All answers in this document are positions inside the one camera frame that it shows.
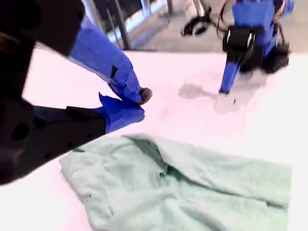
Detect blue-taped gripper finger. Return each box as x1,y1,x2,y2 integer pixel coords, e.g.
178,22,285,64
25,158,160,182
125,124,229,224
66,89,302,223
218,59,242,94

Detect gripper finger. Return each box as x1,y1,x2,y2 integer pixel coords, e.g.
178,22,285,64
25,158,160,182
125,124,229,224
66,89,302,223
31,92,146,172
36,0,153,104

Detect pale green t-shirt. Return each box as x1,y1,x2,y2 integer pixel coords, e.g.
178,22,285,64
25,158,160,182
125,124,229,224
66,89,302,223
59,134,293,231

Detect grey metal furniture leg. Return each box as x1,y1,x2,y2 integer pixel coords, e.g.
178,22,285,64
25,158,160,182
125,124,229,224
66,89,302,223
115,0,132,51

